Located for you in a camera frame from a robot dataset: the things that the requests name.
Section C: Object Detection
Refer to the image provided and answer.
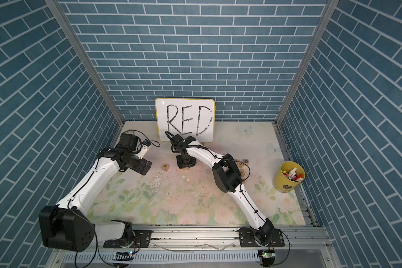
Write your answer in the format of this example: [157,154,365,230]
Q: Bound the white RED whiteboard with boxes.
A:
[155,98,216,143]

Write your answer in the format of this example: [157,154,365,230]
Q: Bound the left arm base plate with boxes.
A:
[103,230,153,250]

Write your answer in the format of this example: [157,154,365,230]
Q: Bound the yellow cup with markers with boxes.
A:
[274,161,306,192]

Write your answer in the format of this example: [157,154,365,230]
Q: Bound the wooden block letter R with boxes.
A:
[161,164,170,172]

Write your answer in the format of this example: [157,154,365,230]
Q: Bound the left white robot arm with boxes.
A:
[39,130,160,252]

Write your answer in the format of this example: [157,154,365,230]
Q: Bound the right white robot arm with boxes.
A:
[165,131,283,246]

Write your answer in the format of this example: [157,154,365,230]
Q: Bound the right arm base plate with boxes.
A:
[238,227,285,247]

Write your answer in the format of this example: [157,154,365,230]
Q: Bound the aluminium front rail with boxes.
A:
[56,224,332,252]

